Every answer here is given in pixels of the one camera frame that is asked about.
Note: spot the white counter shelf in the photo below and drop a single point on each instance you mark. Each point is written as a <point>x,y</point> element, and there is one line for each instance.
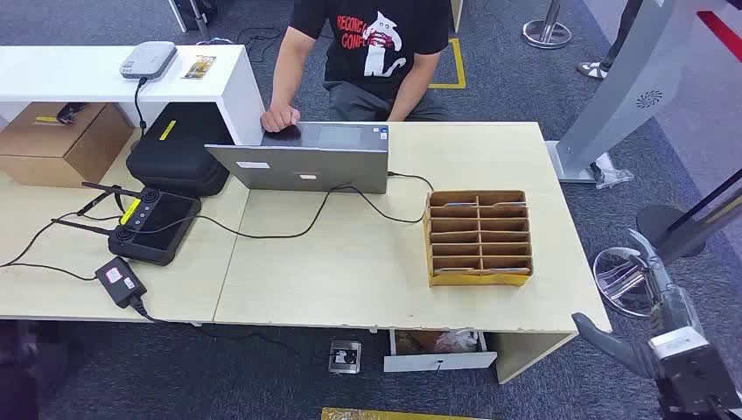
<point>87,75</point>

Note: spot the person in black shirt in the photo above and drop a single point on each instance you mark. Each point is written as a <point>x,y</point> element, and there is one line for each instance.
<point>377,35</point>

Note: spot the grey laptop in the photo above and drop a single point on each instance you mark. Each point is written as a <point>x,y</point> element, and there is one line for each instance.
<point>301,168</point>

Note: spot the grey metal gate pillar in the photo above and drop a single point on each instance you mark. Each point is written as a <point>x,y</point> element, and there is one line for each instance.
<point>626,98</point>

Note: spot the grey card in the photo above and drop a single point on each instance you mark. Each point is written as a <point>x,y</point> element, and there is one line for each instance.
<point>510,203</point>
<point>458,270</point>
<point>461,204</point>
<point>509,270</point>

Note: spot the brown cardboard box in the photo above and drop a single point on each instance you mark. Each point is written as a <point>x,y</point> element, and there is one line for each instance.
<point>52,153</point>

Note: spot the metal floor socket box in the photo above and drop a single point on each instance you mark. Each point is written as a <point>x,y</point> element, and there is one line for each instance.
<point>344,356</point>

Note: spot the standing person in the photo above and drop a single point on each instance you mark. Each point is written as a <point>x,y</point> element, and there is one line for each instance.
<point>620,35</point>

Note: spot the crumpled plastic bag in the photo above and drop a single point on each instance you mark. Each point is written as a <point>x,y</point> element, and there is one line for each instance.
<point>458,342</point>

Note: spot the yellow floor mat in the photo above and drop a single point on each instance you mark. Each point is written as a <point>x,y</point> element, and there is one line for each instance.
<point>377,415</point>

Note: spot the person's left forearm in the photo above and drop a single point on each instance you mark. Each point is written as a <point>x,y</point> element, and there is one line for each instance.
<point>408,93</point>

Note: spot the person's right hand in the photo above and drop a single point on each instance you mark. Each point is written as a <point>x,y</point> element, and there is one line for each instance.
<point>279,119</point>

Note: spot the small printed leaflet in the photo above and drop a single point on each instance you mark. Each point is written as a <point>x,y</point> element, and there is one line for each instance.
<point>199,66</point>

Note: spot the grey box-shaped device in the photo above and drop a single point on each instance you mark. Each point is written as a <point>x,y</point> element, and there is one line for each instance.
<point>148,60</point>

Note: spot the black controller with antennas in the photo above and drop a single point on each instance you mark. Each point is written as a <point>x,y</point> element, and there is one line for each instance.
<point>156,229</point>

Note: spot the white furniture leg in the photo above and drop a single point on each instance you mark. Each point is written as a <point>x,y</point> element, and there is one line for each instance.
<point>188,14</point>

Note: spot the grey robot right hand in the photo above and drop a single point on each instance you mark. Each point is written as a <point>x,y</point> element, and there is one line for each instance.
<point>675,310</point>

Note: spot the black zip carrying case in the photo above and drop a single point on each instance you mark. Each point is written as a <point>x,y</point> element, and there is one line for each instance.
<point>174,156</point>

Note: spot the red barrier strip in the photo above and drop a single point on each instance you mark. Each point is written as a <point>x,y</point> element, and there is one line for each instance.
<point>721,35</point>

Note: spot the wooden card organizer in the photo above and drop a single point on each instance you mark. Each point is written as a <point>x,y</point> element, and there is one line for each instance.
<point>478,279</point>

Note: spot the white desk drawer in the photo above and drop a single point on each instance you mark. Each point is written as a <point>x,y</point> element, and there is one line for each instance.
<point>435,362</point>

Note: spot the person's right forearm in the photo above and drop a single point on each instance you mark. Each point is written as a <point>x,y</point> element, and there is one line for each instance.
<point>285,81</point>

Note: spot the chrome stanchion with round base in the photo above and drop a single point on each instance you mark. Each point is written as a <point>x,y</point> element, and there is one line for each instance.
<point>546,32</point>
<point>617,284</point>

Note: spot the black power adapter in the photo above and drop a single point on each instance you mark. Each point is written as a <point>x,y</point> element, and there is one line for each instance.
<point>120,282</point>

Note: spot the black stanchion with round base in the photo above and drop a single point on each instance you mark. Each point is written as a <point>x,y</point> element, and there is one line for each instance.
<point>655,223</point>

